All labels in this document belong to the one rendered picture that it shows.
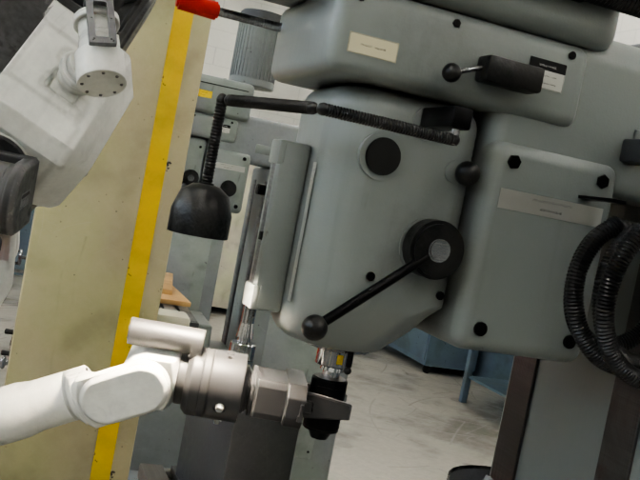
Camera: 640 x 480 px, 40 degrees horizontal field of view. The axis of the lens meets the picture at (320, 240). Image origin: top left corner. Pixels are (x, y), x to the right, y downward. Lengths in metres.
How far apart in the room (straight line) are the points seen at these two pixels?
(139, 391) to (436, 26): 0.56
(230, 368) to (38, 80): 0.49
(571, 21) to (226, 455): 0.84
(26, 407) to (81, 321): 1.67
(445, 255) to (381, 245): 0.08
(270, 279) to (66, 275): 1.76
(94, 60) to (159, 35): 1.60
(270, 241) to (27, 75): 0.43
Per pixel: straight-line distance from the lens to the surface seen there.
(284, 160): 1.07
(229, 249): 9.50
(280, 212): 1.07
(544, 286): 1.13
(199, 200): 1.01
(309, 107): 0.92
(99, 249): 2.80
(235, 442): 1.46
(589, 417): 1.30
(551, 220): 1.12
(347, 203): 1.02
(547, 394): 1.38
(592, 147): 1.16
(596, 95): 1.16
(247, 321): 1.57
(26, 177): 1.20
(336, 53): 0.99
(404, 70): 1.02
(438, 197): 1.06
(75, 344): 2.84
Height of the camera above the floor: 1.49
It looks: 3 degrees down
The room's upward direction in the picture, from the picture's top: 11 degrees clockwise
